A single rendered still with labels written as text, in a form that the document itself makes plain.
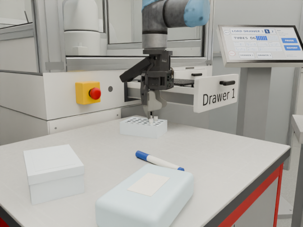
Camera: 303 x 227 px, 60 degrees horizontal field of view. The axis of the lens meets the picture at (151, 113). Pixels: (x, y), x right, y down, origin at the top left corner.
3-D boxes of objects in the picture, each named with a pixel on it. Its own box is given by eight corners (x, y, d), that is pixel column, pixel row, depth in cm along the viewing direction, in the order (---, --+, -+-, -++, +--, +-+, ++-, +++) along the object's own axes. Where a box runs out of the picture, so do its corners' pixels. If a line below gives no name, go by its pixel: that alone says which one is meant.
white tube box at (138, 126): (167, 131, 83) (167, 120, 82) (157, 138, 76) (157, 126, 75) (132, 127, 88) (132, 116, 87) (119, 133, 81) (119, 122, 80)
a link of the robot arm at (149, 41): (137, 34, 75) (149, 36, 83) (137, 50, 76) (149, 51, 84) (162, 33, 73) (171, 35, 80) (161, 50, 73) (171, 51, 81)
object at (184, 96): (231, 98, 103) (231, 82, 102) (195, 107, 85) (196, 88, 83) (154, 90, 129) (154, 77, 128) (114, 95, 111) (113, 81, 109)
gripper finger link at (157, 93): (164, 120, 82) (164, 90, 80) (147, 118, 84) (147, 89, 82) (168, 117, 85) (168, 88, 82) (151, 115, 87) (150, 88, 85)
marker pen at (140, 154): (185, 174, 53) (185, 166, 53) (179, 176, 52) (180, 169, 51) (140, 156, 63) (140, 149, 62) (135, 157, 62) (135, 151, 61)
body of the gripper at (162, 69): (165, 92, 75) (166, 49, 73) (138, 90, 79) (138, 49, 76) (174, 89, 82) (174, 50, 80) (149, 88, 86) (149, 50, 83)
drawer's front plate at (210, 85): (236, 102, 104) (239, 74, 101) (197, 113, 82) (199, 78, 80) (232, 101, 105) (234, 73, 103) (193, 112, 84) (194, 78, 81)
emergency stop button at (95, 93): (102, 99, 87) (102, 87, 86) (92, 100, 84) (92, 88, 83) (97, 98, 89) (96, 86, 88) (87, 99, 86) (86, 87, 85)
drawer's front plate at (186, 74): (206, 88, 147) (207, 69, 145) (175, 93, 126) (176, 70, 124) (203, 88, 149) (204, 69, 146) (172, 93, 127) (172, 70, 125)
